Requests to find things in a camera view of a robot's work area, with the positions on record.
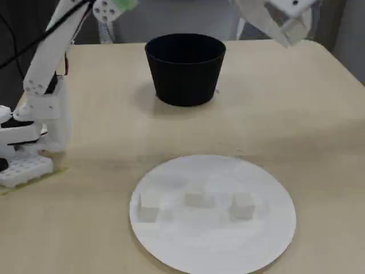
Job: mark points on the white cube block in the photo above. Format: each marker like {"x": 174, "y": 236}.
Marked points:
{"x": 293, "y": 31}
{"x": 242, "y": 209}
{"x": 148, "y": 212}
{"x": 196, "y": 199}

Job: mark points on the white round plate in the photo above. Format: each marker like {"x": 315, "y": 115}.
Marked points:
{"x": 214, "y": 242}

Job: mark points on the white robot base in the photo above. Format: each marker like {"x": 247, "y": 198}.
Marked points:
{"x": 25, "y": 168}

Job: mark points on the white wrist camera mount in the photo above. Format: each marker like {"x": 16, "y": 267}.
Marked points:
{"x": 288, "y": 7}

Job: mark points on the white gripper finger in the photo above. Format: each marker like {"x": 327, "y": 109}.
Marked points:
{"x": 262, "y": 23}
{"x": 306, "y": 27}

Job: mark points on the black pot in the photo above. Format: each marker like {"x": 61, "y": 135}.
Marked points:
{"x": 185, "y": 71}

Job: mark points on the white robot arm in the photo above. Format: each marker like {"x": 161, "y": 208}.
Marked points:
{"x": 48, "y": 57}

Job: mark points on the green tape strip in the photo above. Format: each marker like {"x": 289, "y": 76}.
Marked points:
{"x": 125, "y": 3}

